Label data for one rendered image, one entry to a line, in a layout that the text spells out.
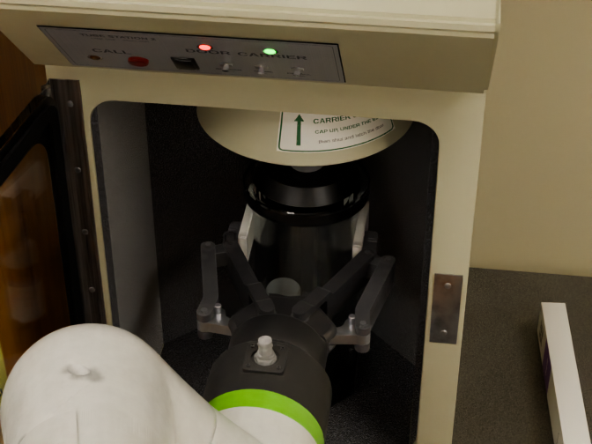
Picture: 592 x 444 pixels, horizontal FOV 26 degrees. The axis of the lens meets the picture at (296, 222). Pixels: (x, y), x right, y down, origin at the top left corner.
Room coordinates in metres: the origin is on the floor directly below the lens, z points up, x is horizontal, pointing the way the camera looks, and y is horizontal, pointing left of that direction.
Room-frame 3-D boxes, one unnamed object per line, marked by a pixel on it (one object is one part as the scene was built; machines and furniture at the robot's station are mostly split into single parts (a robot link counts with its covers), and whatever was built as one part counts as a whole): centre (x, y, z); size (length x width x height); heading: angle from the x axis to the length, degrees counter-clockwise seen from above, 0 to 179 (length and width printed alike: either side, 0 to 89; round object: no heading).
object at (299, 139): (0.90, -0.01, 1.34); 0.18 x 0.18 x 0.05
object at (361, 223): (0.89, -0.06, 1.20); 0.07 x 0.01 x 0.03; 172
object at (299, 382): (0.68, 0.02, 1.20); 0.09 x 0.06 x 0.12; 82
